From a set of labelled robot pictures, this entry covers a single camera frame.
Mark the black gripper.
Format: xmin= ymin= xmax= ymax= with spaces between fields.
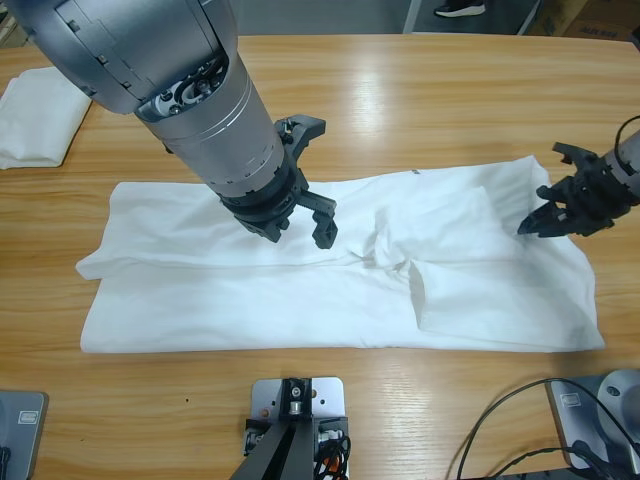
xmin=218 ymin=159 xmax=339 ymax=250
xmin=517 ymin=154 xmax=640 ymax=239

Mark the white t-shirt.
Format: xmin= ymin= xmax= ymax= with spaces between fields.
xmin=74 ymin=154 xmax=606 ymax=355

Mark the grey metal leg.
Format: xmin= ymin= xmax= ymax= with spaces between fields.
xmin=516 ymin=0 xmax=545 ymax=36

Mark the cardboard box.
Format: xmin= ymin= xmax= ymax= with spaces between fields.
xmin=527 ymin=0 xmax=640 ymax=41

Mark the black sneaker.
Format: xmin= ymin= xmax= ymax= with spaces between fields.
xmin=433 ymin=0 xmax=486 ymax=19

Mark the white metal leg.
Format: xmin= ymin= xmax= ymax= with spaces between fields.
xmin=402 ymin=0 xmax=427 ymax=35

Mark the folded white cloth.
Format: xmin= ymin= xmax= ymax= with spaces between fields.
xmin=0 ymin=66 xmax=94 ymax=171

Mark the wooden pallet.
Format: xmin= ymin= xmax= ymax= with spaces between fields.
xmin=0 ymin=9 xmax=26 ymax=49

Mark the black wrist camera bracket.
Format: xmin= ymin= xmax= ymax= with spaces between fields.
xmin=551 ymin=141 xmax=601 ymax=174
xmin=273 ymin=114 xmax=328 ymax=166

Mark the thin black wrist camera cable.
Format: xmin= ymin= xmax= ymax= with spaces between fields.
xmin=614 ymin=115 xmax=640 ymax=174

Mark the long black cable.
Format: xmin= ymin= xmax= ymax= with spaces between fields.
xmin=458 ymin=378 xmax=631 ymax=480

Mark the white mount block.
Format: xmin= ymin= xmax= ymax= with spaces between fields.
xmin=248 ymin=377 xmax=350 ymax=480

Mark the grey base plate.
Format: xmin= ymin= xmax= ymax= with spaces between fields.
xmin=0 ymin=390 xmax=50 ymax=480
xmin=547 ymin=377 xmax=640 ymax=471

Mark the orange and black cable bundle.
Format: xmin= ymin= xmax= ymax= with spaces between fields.
xmin=313 ymin=432 xmax=354 ymax=480

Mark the thin dark base cable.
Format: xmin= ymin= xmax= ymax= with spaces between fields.
xmin=492 ymin=446 xmax=609 ymax=480

